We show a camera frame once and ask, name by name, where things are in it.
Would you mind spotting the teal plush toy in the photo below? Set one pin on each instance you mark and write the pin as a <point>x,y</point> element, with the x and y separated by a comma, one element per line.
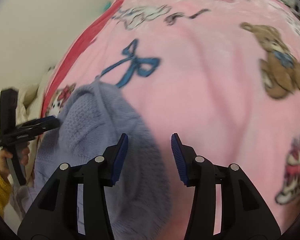
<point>107,6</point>

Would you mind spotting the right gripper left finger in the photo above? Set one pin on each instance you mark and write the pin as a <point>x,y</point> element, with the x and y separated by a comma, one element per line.
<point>72,203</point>

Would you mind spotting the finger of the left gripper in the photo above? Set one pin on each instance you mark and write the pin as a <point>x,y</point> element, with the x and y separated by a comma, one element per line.
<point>46,123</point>
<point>32,131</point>

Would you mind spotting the pink cartoon fleece blanket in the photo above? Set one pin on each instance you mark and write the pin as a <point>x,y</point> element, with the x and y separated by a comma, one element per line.
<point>222,74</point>

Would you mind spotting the purple knit hooded cardigan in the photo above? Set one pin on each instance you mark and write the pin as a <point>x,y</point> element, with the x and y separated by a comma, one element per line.
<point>95,119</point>

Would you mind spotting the cream quilted jacket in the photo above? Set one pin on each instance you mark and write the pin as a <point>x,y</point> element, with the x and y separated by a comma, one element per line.
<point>30,98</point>

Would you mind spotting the person's left hand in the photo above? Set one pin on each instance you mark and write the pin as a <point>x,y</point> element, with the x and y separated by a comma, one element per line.
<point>5,155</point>

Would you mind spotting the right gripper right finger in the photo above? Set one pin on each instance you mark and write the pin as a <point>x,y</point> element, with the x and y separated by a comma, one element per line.
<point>226,204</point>

